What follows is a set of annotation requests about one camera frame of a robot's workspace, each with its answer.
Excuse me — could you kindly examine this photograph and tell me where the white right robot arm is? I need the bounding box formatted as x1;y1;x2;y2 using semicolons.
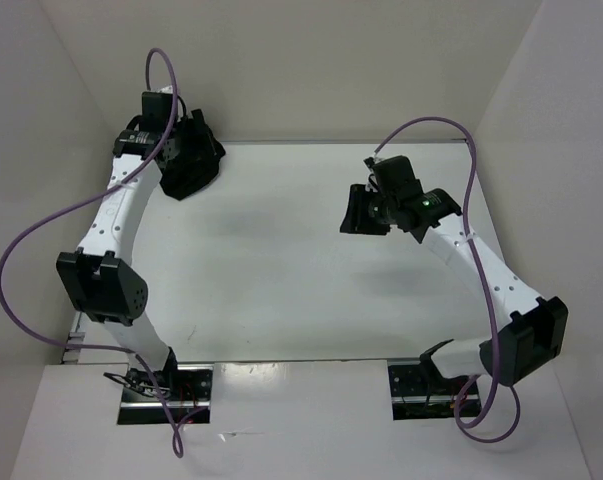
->
340;156;568;393

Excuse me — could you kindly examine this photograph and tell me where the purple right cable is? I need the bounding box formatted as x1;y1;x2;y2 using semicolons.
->
373;117;522;444

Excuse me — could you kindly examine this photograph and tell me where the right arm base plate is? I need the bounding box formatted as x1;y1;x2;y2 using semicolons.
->
387;360;482;421

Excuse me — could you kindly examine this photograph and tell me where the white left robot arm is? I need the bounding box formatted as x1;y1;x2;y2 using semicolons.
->
56;87;225;400

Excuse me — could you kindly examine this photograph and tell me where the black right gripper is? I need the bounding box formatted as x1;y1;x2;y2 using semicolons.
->
338;183;397;235

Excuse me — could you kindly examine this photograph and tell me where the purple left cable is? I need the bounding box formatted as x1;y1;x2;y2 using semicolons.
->
0;47;212;458

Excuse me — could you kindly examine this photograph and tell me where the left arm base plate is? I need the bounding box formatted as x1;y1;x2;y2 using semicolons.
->
105;364;214;426

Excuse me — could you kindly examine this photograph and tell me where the purple cable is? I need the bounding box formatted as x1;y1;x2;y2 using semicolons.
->
373;117;522;444
0;47;212;458

